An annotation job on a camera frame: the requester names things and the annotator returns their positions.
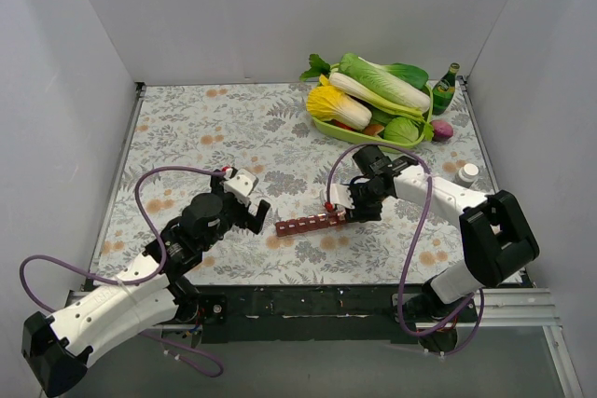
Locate dark red weekly pill organizer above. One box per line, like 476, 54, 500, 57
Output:
275, 213, 346, 238

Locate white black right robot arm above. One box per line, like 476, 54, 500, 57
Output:
344, 145, 540, 322

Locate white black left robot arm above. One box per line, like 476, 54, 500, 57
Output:
21, 167, 271, 397

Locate floral patterned table mat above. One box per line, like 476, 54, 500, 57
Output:
90, 80, 528, 286

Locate round green cabbage toy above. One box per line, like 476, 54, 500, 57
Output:
382, 117, 422, 146

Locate green plastic vegetable tray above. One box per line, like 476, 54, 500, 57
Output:
312, 107, 433, 149

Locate yellow napa cabbage toy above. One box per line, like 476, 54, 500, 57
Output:
306, 86, 372, 130

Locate purple onion toy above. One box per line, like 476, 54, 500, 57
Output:
430, 119, 454, 142

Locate small white pill bottle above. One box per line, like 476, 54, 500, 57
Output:
455, 163, 479, 188

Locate green napa cabbage toy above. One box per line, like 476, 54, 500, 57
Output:
337, 53, 431, 113

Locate dark green leafy vegetable toy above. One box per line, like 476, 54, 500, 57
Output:
382, 63, 429, 89

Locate green glass bottle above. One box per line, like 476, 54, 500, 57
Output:
432, 62, 460, 115

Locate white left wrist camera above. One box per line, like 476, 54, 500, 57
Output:
223, 168, 258, 207

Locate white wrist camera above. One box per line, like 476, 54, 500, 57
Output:
320, 184, 354, 213
223, 168, 258, 207

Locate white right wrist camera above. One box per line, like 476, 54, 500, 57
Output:
320, 184, 354, 213

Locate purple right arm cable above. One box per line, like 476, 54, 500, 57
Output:
324, 142, 486, 356

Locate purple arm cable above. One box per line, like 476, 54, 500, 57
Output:
19, 165, 232, 377
324, 142, 486, 356

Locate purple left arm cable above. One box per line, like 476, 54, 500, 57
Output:
19, 165, 232, 377

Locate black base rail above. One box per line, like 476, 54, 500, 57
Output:
144, 281, 509, 343

